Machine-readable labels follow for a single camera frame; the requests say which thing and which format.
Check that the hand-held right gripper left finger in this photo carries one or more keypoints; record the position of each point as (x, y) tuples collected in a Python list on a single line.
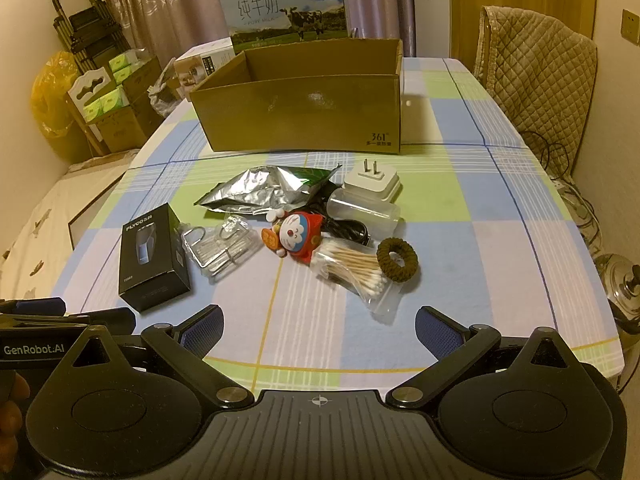
[(202, 332)]

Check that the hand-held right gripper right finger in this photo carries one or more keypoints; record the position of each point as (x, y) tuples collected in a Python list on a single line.
[(440, 331)]

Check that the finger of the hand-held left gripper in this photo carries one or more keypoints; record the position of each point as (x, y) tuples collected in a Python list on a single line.
[(35, 306), (112, 321)]

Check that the black shaver box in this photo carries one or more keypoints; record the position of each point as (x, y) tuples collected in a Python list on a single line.
[(150, 260)]

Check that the clear adhesive hook pack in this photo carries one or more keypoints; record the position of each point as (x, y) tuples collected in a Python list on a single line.
[(220, 252)]

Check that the bag of cotton swabs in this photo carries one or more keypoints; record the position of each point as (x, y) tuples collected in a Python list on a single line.
[(350, 265)]

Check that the blue cat toy figure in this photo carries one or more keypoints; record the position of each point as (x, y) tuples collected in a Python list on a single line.
[(297, 235)]

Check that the clear plastic bottle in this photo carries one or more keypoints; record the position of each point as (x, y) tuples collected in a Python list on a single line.
[(365, 212)]

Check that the silver foil bag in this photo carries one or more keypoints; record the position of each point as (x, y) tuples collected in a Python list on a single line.
[(250, 187)]

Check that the white power adapter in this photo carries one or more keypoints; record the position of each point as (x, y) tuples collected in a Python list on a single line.
[(367, 185)]

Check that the brown cardboard box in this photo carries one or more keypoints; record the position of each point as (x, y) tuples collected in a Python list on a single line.
[(300, 110)]

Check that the person's left hand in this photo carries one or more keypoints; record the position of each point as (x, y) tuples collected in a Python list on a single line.
[(10, 410)]

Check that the beige patterned bed sheet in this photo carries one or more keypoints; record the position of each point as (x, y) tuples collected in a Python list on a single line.
[(35, 240)]

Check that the brown carton with white flaps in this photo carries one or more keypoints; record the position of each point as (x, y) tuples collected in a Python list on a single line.
[(120, 130)]

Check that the white power strip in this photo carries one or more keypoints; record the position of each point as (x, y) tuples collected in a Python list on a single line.
[(567, 187)]

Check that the yellow plastic bag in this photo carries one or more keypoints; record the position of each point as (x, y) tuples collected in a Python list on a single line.
[(50, 110)]

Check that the stack of green tissue packs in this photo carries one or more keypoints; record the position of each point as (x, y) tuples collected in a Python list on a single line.
[(107, 102)]

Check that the plain brown carton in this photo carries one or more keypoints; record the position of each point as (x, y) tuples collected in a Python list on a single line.
[(147, 95)]

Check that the bin with trash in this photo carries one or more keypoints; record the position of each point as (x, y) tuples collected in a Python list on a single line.
[(165, 95)]

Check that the white appliance box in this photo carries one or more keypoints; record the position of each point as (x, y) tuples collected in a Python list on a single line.
[(200, 67)]

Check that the chair with quilted cover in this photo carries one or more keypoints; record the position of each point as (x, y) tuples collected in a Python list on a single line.
[(540, 70)]

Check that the black folding stool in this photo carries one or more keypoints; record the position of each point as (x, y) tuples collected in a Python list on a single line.
[(75, 25)]

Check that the pink patterned curtain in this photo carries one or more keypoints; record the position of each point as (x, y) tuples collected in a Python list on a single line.
[(175, 0)]

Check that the blue milk gift carton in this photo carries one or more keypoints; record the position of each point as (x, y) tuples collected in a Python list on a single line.
[(280, 10)]

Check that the beige wall socket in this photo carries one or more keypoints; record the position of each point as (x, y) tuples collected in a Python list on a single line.
[(631, 25)]

